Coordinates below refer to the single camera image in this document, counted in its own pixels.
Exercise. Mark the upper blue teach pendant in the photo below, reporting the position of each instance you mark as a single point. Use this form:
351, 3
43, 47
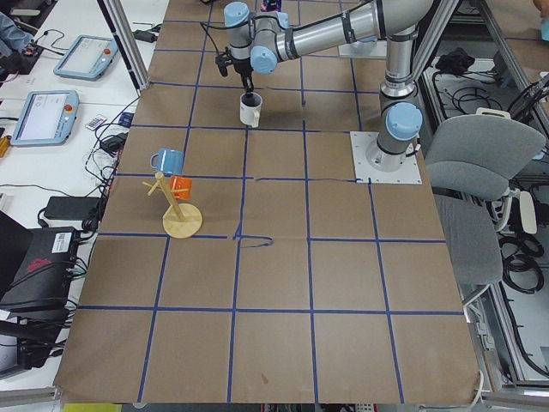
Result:
87, 59

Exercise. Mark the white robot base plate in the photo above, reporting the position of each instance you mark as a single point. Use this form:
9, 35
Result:
373, 166

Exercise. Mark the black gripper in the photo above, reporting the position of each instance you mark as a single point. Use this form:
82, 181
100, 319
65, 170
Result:
244, 69

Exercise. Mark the blue teach pendant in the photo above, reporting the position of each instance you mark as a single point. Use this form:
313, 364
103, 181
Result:
87, 59
47, 118

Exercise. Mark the aluminium frame post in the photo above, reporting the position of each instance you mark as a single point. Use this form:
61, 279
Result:
116, 20

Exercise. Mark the orange mug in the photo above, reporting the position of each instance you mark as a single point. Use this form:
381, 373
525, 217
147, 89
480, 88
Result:
180, 187

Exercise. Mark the grey office chair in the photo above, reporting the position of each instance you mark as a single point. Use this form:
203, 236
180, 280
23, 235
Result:
470, 163

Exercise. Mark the white ribbed mug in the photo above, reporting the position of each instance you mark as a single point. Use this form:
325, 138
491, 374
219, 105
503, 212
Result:
250, 109

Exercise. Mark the lower blue teach pendant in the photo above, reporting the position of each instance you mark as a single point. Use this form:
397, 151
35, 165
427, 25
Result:
47, 118

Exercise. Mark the black computer box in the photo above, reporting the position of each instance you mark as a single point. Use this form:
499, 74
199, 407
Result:
36, 276

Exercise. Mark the small remote control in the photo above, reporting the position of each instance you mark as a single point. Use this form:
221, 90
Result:
95, 122

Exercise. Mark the blue mug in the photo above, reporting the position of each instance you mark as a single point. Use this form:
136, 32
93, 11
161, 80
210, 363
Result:
168, 161

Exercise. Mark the wooden mug tree stand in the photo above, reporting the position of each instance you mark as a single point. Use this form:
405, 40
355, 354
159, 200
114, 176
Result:
182, 219

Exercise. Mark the black power adapter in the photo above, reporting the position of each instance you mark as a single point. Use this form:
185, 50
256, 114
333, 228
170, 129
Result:
70, 208

